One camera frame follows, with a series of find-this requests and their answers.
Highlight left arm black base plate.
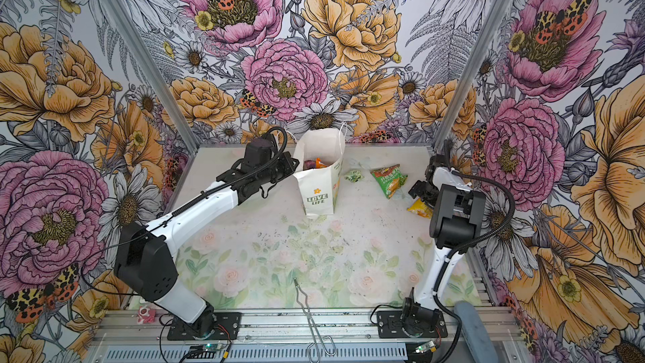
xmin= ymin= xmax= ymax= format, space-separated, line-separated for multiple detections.
xmin=166 ymin=312 xmax=242 ymax=341

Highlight small pink toy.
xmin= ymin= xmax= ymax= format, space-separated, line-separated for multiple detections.
xmin=137 ymin=306 xmax=156 ymax=325

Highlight white paper bag Love Life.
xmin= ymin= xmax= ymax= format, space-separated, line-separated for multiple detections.
xmin=294 ymin=128 xmax=345 ymax=218

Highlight yellow snack packet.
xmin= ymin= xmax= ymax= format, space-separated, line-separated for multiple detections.
xmin=407 ymin=198 xmax=433 ymax=219

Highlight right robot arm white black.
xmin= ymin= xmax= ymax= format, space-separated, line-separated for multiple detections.
xmin=401 ymin=155 xmax=485 ymax=331

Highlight purple snack packet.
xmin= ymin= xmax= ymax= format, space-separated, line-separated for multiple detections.
xmin=303 ymin=160 xmax=317 ymax=171

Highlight green circuit board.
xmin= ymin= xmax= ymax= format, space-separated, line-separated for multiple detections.
xmin=189 ymin=343 xmax=228 ymax=359
xmin=414 ymin=340 xmax=438 ymax=355

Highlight grey padded object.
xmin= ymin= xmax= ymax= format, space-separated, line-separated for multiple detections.
xmin=454 ymin=301 xmax=500 ymax=363

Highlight metal wire tongs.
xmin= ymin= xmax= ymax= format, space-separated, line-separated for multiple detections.
xmin=293 ymin=278 xmax=338 ymax=363

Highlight orange snack packet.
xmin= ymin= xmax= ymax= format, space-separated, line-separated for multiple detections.
xmin=314 ymin=158 xmax=334 ymax=169

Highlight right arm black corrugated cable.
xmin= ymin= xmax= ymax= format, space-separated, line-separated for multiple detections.
xmin=432 ymin=140 xmax=517 ymax=363

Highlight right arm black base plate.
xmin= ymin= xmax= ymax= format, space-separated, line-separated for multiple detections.
xmin=376 ymin=309 xmax=448 ymax=339

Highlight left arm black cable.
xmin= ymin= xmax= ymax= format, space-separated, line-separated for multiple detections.
xmin=79 ymin=127 xmax=288 ymax=298

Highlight aluminium front rail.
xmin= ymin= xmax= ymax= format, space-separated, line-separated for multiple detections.
xmin=87 ymin=307 xmax=520 ymax=363

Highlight left green circuit board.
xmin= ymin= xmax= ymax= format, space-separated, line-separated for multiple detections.
xmin=189 ymin=343 xmax=228 ymax=359

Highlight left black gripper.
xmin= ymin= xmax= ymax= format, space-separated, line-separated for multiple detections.
xmin=259 ymin=151 xmax=300 ymax=184

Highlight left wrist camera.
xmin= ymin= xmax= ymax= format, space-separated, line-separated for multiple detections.
xmin=240 ymin=138 xmax=275 ymax=173

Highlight right green circuit board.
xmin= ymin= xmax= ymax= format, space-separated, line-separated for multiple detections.
xmin=414 ymin=340 xmax=438 ymax=355

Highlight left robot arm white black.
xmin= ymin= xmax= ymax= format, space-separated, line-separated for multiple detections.
xmin=114 ymin=145 xmax=300 ymax=339

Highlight green snack packet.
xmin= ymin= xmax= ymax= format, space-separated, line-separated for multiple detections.
xmin=371 ymin=164 xmax=408 ymax=199

